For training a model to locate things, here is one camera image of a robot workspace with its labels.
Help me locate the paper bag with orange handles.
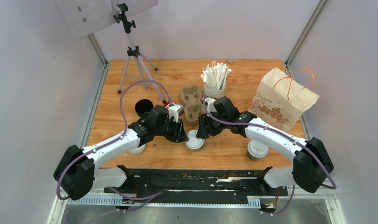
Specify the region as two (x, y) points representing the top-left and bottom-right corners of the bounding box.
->
(248, 68), (319, 132)

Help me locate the dark cup of coffee beans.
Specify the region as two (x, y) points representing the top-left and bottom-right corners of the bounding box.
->
(134, 99), (154, 117)

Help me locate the red white block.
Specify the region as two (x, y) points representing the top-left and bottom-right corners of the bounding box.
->
(163, 101), (176, 109)

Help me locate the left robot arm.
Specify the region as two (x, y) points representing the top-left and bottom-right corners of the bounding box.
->
(53, 105), (188, 200)

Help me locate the white cup lid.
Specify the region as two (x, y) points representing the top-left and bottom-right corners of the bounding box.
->
(185, 130), (205, 146)

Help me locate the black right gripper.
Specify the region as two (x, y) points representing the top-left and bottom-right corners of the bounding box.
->
(196, 110), (228, 140)

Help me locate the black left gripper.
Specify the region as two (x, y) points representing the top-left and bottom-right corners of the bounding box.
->
(155, 116), (190, 144)

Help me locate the silver tripod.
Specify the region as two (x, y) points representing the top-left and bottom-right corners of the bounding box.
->
(112, 0), (158, 94)

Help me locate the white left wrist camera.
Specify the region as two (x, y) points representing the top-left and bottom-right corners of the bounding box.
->
(168, 104), (184, 123)

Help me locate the brown pulp cup carrier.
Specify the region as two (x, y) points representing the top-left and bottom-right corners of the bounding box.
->
(181, 85), (205, 125)

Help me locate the bundle of white wrapped straws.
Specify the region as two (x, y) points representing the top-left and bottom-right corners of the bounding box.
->
(200, 61), (232, 91)

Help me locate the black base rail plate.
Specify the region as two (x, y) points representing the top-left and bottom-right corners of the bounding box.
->
(116, 168), (288, 204)

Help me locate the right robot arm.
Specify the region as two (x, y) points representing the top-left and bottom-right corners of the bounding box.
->
(196, 96), (337, 195)

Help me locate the grey perforated board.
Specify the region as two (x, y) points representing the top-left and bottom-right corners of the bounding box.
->
(54, 0), (158, 41)

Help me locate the lidded coffee cup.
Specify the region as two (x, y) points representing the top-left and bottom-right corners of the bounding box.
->
(247, 140), (269, 160)

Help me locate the clear brown printed coffee cup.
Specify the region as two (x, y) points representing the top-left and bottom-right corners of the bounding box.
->
(186, 145), (204, 151)

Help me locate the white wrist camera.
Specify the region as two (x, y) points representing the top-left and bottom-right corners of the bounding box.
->
(168, 104), (184, 123)
(204, 97), (217, 112)

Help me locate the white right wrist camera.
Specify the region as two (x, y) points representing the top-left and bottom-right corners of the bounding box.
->
(204, 97), (217, 112)

